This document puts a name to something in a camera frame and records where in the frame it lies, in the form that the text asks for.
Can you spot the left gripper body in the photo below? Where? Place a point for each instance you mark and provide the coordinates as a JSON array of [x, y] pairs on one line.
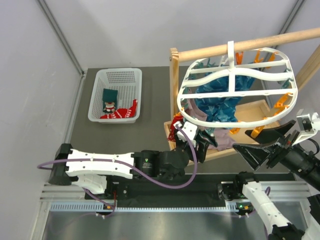
[[180, 144]]

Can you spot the red patterned sock in basket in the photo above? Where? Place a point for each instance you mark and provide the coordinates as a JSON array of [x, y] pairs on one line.
[[119, 113]]

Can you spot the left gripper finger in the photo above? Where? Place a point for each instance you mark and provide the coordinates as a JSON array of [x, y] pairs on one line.
[[202, 151], [207, 138]]

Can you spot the wooden rack stand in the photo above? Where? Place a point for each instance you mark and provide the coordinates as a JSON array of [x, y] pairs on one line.
[[249, 109]]

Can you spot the mauve cloth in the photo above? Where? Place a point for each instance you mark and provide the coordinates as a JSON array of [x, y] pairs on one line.
[[221, 135]]

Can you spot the white plastic basket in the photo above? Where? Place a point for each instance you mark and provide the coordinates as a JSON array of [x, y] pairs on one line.
[[128, 83]]

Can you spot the green reindeer sock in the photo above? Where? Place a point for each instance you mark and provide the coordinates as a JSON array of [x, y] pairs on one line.
[[109, 99]]

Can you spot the white clip hanger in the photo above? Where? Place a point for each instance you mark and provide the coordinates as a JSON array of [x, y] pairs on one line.
[[277, 70]]

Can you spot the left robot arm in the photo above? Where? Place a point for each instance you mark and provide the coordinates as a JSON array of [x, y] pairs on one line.
[[86, 169]]

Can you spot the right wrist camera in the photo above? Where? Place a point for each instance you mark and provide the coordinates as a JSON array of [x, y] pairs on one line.
[[309, 124]]

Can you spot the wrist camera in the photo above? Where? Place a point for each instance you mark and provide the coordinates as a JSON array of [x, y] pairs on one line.
[[188, 128], [309, 124]]

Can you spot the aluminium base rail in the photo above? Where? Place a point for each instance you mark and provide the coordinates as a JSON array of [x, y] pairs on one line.
[[76, 200]]

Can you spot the blue patterned cloth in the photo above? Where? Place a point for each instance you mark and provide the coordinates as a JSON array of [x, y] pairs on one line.
[[222, 109]]

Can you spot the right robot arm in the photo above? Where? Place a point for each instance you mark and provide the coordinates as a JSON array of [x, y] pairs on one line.
[[304, 186]]

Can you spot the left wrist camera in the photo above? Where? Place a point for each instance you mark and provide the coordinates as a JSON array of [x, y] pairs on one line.
[[188, 128]]

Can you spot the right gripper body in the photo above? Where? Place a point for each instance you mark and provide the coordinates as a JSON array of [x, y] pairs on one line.
[[283, 148]]

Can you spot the red patterned sock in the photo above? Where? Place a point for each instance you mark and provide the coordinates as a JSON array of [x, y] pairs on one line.
[[172, 129], [119, 113]]

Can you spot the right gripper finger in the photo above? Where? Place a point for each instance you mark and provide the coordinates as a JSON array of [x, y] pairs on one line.
[[269, 135], [255, 154]]

